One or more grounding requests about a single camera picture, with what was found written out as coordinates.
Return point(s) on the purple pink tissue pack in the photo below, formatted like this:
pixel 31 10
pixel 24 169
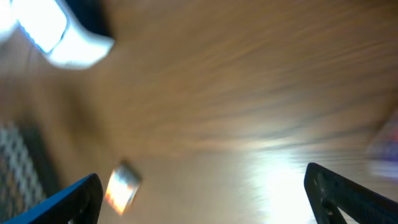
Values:
pixel 382 151

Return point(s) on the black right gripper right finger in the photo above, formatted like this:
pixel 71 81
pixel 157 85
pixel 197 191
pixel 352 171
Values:
pixel 330 194

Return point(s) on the grey plastic basket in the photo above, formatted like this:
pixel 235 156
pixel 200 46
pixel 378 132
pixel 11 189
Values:
pixel 28 175

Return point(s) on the orange juice carton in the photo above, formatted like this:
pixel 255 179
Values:
pixel 123 184

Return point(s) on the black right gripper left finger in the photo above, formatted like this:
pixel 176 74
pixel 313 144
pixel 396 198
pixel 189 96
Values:
pixel 81 203

